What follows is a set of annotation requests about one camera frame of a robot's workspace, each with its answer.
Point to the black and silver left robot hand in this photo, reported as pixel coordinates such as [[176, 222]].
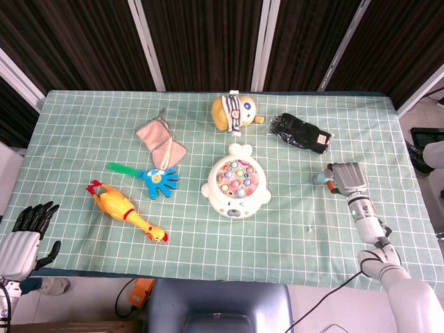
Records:
[[19, 255]]

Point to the silver right hand orange fingertips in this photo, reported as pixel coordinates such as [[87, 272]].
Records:
[[350, 178]]

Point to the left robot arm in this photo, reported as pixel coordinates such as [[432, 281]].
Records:
[[7, 298]]

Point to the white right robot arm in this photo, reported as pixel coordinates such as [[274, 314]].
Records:
[[367, 222]]

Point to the white seal-shaped toy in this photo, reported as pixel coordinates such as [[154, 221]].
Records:
[[236, 204]]

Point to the blue hand clapper toy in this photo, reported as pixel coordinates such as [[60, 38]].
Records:
[[163, 182]]

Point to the blue and white floor rag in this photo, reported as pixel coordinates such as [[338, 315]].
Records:
[[52, 286]]

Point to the black gloves in plastic bag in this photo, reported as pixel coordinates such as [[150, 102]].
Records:
[[298, 133]]

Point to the dark sneaker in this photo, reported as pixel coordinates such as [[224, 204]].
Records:
[[416, 156]]

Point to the black tablet screen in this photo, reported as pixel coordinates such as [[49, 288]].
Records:
[[425, 137]]

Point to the person leg white trousers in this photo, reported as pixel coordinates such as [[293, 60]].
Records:
[[435, 154]]

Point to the yellow rubber chicken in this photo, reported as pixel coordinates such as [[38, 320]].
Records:
[[112, 203]]

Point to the orange device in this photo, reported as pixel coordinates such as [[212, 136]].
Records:
[[140, 295]]

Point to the yellow plush toy striped hat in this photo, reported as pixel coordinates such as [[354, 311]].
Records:
[[222, 114]]

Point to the green checkered tablecloth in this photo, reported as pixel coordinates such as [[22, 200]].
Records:
[[86, 121]]

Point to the blue-grey robot torso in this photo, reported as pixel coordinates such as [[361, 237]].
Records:
[[218, 298]]

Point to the pink cloth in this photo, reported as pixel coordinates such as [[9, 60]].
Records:
[[154, 135]]

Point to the white partition frame post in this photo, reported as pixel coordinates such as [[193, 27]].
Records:
[[147, 48], [421, 92], [21, 81], [341, 48], [264, 48]]

